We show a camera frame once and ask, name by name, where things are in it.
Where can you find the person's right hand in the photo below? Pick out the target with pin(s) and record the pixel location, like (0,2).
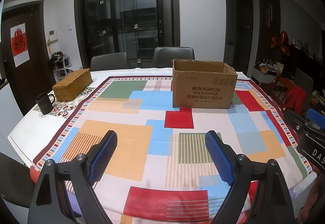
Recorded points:
(313,209)

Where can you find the black sliding glass door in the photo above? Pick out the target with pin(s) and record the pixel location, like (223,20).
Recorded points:
(135,27)

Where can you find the brown cardboard box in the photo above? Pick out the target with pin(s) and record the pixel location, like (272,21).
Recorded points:
(202,84)

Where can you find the red foil balloon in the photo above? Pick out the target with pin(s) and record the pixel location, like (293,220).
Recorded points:
(281,43)

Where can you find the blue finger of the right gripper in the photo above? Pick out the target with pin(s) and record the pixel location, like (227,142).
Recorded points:
(298,124)
(316,118)

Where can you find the colourful patterned tablecloth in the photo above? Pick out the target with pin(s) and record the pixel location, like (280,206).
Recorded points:
(161,170)

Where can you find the woven wicker box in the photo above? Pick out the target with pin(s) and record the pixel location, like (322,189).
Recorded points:
(72,85)

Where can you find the white wall intercom panel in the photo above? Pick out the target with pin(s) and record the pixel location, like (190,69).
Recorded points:
(53,36)

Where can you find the dark wooden entrance door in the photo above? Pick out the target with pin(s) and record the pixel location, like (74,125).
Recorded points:
(34,77)

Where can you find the left grey dining chair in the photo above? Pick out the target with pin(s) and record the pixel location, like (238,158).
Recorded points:
(112,61)

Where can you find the right grey dining chair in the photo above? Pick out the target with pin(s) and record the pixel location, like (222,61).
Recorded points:
(163,56)

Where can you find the red wooden chair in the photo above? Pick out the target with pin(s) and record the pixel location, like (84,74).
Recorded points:
(285,94)

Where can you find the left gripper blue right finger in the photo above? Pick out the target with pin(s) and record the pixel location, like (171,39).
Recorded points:
(222,156)

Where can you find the red fu door poster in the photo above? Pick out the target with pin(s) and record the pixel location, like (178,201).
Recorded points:
(19,44)

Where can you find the near left black chair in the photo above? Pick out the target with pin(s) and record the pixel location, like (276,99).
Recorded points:
(16,185)

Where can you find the black mug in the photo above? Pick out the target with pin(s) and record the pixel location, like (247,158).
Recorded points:
(45,103)

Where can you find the white low side table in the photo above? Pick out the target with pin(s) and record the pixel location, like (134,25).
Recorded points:
(263,75)

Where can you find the grey dining chair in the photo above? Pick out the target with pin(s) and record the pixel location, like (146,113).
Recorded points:
(163,56)
(112,61)

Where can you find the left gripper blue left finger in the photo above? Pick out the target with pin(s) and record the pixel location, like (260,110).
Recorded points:
(99,156)

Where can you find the white shoe rack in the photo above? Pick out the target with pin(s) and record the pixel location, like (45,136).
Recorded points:
(61,65)

